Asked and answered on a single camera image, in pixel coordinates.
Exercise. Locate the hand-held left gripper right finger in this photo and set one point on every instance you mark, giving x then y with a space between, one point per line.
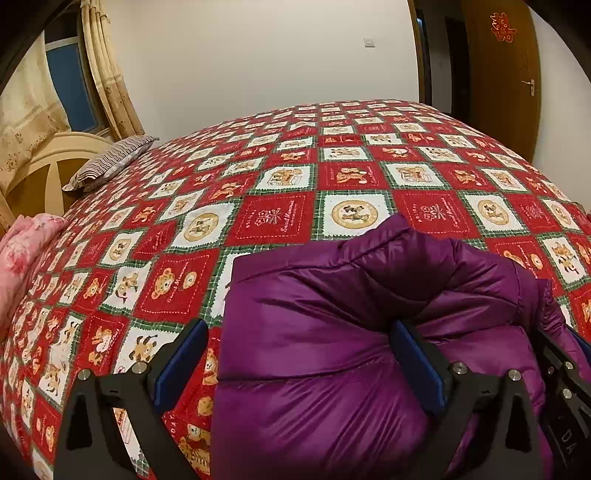
419 374

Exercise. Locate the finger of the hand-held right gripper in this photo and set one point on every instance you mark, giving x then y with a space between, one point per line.
561 355

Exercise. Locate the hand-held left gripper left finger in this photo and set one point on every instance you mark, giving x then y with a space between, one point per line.
182 360

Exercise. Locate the purple puffer jacket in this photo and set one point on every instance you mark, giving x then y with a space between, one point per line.
323 323

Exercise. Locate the pink floral quilt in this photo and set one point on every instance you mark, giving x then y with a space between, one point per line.
27 258

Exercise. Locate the red printed patchwork bedspread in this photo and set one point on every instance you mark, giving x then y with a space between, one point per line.
277 184

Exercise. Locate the striped pillow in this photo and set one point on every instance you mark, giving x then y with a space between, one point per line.
111 159

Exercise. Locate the cream wooden headboard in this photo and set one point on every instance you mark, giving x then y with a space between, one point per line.
41 166

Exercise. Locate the brown wooden door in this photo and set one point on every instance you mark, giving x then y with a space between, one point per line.
498 83

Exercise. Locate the beige gathered curtain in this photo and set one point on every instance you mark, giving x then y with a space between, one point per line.
111 83

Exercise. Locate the beige sheer curtain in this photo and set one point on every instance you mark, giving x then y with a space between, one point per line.
27 115

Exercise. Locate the window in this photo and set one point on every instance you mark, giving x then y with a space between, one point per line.
69 83

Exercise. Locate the red paper door decoration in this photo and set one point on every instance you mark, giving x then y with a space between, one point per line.
504 27

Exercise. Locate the brown wooden door frame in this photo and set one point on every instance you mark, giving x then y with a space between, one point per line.
421 55

